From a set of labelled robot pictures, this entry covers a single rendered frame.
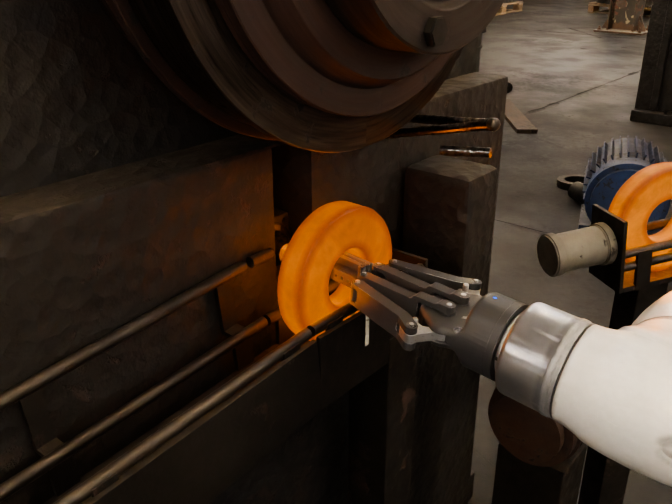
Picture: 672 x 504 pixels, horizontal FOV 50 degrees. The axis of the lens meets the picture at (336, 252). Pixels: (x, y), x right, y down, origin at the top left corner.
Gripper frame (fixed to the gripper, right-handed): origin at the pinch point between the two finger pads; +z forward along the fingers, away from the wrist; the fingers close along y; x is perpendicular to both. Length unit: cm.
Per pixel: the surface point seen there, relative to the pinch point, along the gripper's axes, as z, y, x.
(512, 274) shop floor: 46, 156, -79
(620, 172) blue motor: 31, 197, -48
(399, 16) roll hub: -9.1, -7.1, 27.4
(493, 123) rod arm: -10.7, 8.0, 16.6
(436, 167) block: 2.5, 21.2, 5.2
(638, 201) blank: -16.5, 42.5, 0.7
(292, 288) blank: -0.1, -7.6, 0.3
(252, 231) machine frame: 7.0, -6.2, 3.5
